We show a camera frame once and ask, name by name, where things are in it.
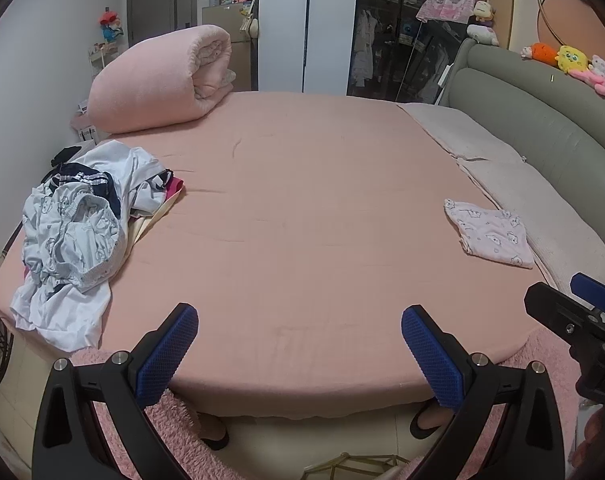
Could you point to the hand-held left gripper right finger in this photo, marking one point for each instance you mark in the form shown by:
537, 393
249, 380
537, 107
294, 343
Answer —
432, 355

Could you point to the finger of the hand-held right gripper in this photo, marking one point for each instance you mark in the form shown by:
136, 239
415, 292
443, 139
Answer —
557, 310
595, 292

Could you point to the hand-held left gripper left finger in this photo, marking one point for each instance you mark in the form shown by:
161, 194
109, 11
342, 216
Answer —
170, 355

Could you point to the light blue printed pajama pants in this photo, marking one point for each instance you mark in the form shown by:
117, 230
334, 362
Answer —
72, 240

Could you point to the pile of unfolded clothes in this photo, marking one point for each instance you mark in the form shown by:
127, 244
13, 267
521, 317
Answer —
67, 320

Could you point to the black slipper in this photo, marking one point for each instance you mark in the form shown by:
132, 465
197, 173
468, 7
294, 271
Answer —
425, 427

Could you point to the pink fluffy rug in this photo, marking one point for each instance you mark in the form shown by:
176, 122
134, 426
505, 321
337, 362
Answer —
182, 440

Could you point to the beige pillow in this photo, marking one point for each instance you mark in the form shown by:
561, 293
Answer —
547, 210
457, 130

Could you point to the pink printed folded garment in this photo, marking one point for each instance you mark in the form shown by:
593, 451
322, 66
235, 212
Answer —
492, 235

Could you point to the magenta garment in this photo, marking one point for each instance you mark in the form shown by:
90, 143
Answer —
175, 187

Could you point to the dark striped garment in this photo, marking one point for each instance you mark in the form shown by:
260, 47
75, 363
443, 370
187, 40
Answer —
110, 195

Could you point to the grey-green padded headboard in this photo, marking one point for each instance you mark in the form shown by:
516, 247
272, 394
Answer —
532, 110

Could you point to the bed with pink sheet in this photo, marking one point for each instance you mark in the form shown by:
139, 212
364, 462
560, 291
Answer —
307, 185

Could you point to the pink white cat plush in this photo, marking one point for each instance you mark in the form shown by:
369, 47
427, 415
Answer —
600, 77

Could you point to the black garment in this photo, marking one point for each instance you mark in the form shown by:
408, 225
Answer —
66, 155

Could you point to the yellow plush toy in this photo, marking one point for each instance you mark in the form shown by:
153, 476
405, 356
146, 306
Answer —
571, 59

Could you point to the white printed box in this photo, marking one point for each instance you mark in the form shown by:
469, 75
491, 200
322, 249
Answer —
87, 134

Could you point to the orange carrot plush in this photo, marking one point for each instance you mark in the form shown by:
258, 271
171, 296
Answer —
542, 54

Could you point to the rolled pink quilt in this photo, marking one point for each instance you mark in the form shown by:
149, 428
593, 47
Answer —
147, 80

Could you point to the white plush toy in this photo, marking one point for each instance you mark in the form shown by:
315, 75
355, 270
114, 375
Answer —
482, 35

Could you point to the beige doll plush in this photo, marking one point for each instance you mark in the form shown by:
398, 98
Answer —
483, 11

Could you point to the white shelf rack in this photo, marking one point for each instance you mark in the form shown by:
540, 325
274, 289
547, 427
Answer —
100, 57

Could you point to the glass door wardrobe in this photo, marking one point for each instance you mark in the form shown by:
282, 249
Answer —
392, 35

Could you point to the pink frilly hat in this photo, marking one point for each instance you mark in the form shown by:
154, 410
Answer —
445, 2

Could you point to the red blue doll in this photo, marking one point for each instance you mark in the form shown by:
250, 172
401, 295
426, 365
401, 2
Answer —
110, 22

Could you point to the beige cabinet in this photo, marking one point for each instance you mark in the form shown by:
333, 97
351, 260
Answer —
222, 17

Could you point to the white wardrobe door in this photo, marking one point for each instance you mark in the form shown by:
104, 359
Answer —
327, 25

